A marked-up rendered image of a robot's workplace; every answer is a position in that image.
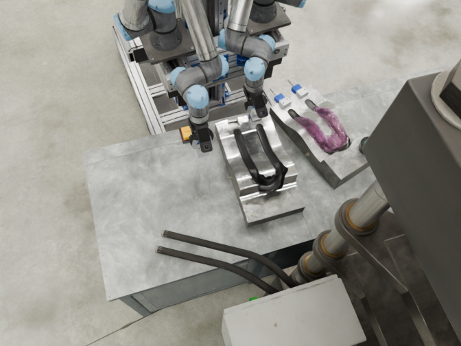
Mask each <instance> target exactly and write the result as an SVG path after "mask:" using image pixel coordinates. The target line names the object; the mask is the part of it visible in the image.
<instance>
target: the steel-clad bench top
mask: <svg viewBox="0 0 461 346"><path fill-rule="evenodd" d="M451 67H454V65H453V64H452V65H446V66H443V67H437V68H434V69H429V70H426V71H420V72H417V73H412V74H408V75H405V76H400V77H396V78H391V79H388V80H382V81H379V82H374V83H371V84H365V85H362V86H357V87H353V88H350V89H345V90H341V91H336V92H333V93H328V94H324V95H322V96H323V98H324V99H326V100H327V101H329V102H331V103H334V104H336V105H338V106H339V107H340V108H341V109H342V110H343V111H344V112H345V113H346V115H347V116H348V118H349V119H350V121H351V122H352V124H353V125H354V127H356V129H357V130H358V131H359V132H360V133H361V134H362V135H363V134H365V133H366V132H367V133H368V134H369V135H371V133H372V132H373V130H374V129H375V127H376V126H377V124H378V123H379V121H380V120H381V118H382V117H383V115H384V114H385V112H386V111H387V110H388V108H389V106H390V105H391V103H392V102H393V100H394V99H395V97H396V96H397V94H398V93H399V91H400V90H401V88H402V87H403V85H404V84H405V82H406V81H407V80H409V79H411V78H416V77H419V76H425V75H428V74H431V73H436V72H440V71H444V70H445V69H448V68H451ZM244 115H250V113H244V114H241V115H235V116H232V117H227V118H224V119H218V120H215V121H212V122H208V125H209V127H208V128H210V130H212V131H213V134H214V138H213V141H212V142H211V144H212V147H213V150H212V151H210V152H209V155H208V156H205V157H200V158H198V155H197V152H196V149H193V148H192V147H191V144H190V143H185V144H183V143H182V139H181V136H180V132H179V129H177V130H172V131H169V132H163V133H160V134H157V135H151V136H148V137H143V138H139V139H134V140H131V141H125V142H122V143H117V144H113V145H110V146H105V147H102V148H96V149H93V150H87V151H84V152H82V153H83V157H84V165H85V170H86V177H87V182H88V190H89V194H90V199H91V207H92V211H93V219H94V223H95V231H96V236H97V244H98V249H99V256H100V261H101V265H102V273H103V278H104V285H105V290H106V298H107V301H110V300H112V299H116V298H119V297H123V296H126V295H130V294H132V293H135V292H139V291H142V290H146V289H148V288H153V287H155V286H159V285H163V284H166V283H169V282H172V281H176V280H179V279H183V278H185V277H190V276H192V275H197V274H199V273H203V272H206V271H208V270H213V269H215V268H217V267H214V266H209V265H206V264H201V263H197V262H192V261H189V260H185V259H180V258H177V257H172V256H169V255H163V254H160V253H155V248H156V246H163V247H166V248H169V249H175V250H178V251H183V252H186V253H192V254H195V255H200V256H204V257H209V258H212V259H215V260H221V261H223V262H228V263H230V264H233V263H235V262H240V261H242V260H246V259H249V258H246V257H242V256H238V255H233V254H230V253H225V252H222V251H217V250H214V249H209V248H206V247H203V246H198V245H194V244H190V243H187V242H182V241H179V240H174V239H171V238H166V237H163V236H161V231H162V230H168V231H173V232H176V233H181V234H184V235H189V236H192V237H195V238H200V239H203V240H209V241H212V242H217V243H220V244H225V245H229V246H234V247H237V248H240V249H245V250H248V251H252V252H255V253H258V254H260V255H263V254H266V253H270V252H272V251H277V250H279V249H284V248H286V247H289V246H293V245H295V244H300V243H302V242H306V241H309V240H313V239H316V238H317V236H318V235H319V234H320V233H321V232H322V231H325V230H328V229H334V228H335V223H334V218H335V213H336V212H337V210H338V209H339V208H340V206H341V205H342V204H343V203H344V202H345V201H346V200H349V199H351V198H360V197H361V196H362V194H363V193H364V192H365V191H366V190H367V189H368V188H369V187H370V185H371V184H372V183H373V182H374V181H375V180H376V177H375V175H374V173H373V171H372V170H371V168H370V166H369V167H368V168H366V169H365V170H363V171H362V172H360V173H359V174H357V175H356V176H354V177H353V178H351V179H350V180H348V181H347V182H345V183H344V184H342V185H341V186H339V187H338V188H336V189H333V188H332V186H330V184H329V183H328V182H327V181H326V180H325V179H324V177H323V176H322V175H321V174H320V173H319V171H317V169H316V168H315V167H314V166H313V165H312V163H311V162H310V161H309V160H308V158H307V157H305V155H304V154H303V153H302V152H301V151H300V149H299V148H298V147H297V146H296V144H295V143H294V142H293V141H292V140H291V139H290V138H289V137H288V135H287V134H286V133H285V132H284V130H283V129H282V128H281V127H280V126H279V125H278V124H277V123H276V121H275V120H274V119H273V118H272V116H271V115H270V117H271V119H272V122H273V124H274V127H275V129H276V133H277V135H278V137H279V140H280V142H281V145H282V147H283V149H284V150H285V151H286V153H287V154H288V156H289V157H290V159H291V160H292V161H293V163H294V165H295V168H296V171H297V173H298V176H297V178H296V185H297V188H298V190H299V192H300V195H301V197H302V200H303V202H304V204H305V208H304V210H303V212H300V213H297V214H293V215H290V216H286V217H283V218H279V219H276V220H271V221H269V222H264V223H261V224H257V225H255V226H251V227H247V226H246V222H245V220H244V216H243V213H242V211H241V207H240V205H239V202H238V199H237V196H236V193H235V190H234V187H233V184H232V181H231V180H230V179H229V180H228V179H227V178H228V177H230V175H229V173H228V169H227V167H226V163H225V160H224V157H223V155H222V151H221V149H220V145H219V143H218V140H217V137H216V134H215V123H216V122H221V121H224V120H228V121H231V120H234V119H237V117H241V116H244Z"/></svg>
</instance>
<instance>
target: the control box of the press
mask: <svg viewBox="0 0 461 346"><path fill-rule="evenodd" d="M222 336H223V339H224V343H225V346H353V345H356V344H358V343H362V342H364V341H366V337H365V334H364V332H363V329H362V327H361V325H360V323H359V320H358V318H357V315H356V313H355V311H354V308H353V306H352V303H351V300H350V299H349V297H348V294H347V292H346V289H345V287H344V284H343V282H342V280H341V278H338V276H337V275H336V274H334V275H331V276H328V277H324V278H322V279H318V280H315V281H311V282H309V283H306V284H303V285H300V286H296V287H293V288H290V289H287V290H283V291H280V292H277V293H274V294H272V295H268V296H265V297H262V298H259V299H258V297H253V298H250V299H249V302H246V303H243V304H239V305H236V306H233V307H231V308H227V309H224V314H223V319H222Z"/></svg>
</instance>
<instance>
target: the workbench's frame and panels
mask: <svg viewBox="0 0 461 346"><path fill-rule="evenodd" d="M314 240H315V239H313V240H309V241H306V242H302V243H300V244H295V245H293V246H289V247H286V248H284V249H279V250H277V251H272V252H270V253H266V254H263V255H262V256H264V257H266V258H268V259H269V260H271V261H272V262H274V263H275V264H276V265H277V266H279V267H280V268H281V269H282V270H283V269H285V268H289V267H292V266H295V265H298V261H299V259H300V258H301V257H302V256H303V255H304V254H305V253H306V252H308V251H313V243H314ZM233 264H234V265H236V266H238V267H240V268H242V269H244V270H246V271H248V272H250V273H252V274H253V275H255V276H257V277H258V278H259V279H261V278H263V277H267V276H270V275H273V274H275V273H274V272H273V271H271V270H270V269H269V268H268V267H266V266H264V265H263V264H261V263H259V262H257V261H254V260H253V259H245V260H242V261H240V262H235V263H233ZM247 282H248V284H252V282H250V281H248V280H247V279H245V278H243V277H241V276H239V275H237V274H235V273H232V272H230V271H228V270H224V269H222V268H215V269H213V270H208V271H206V272H203V273H199V274H197V275H192V276H190V277H185V278H183V279H179V280H176V281H172V282H169V283H166V284H163V285H159V286H155V287H153V288H148V289H146V290H142V291H139V292H135V293H132V294H130V295H126V296H123V297H119V298H116V299H112V300H110V301H109V302H111V301H115V300H118V299H119V300H121V301H122V302H124V303H125V304H126V305H128V306H130V307H131V308H132V309H133V310H135V311H136V312H138V313H139V314H140V315H142V316H149V315H151V314H152V312H153V311H157V310H160V309H163V308H167V307H169V306H172V305H176V304H179V303H182V302H186V301H189V300H192V299H196V298H198V297H203V296H205V295H209V294H211V293H214V292H218V291H221V290H225V289H227V288H232V287H234V286H238V285H241V284H244V283H247Z"/></svg>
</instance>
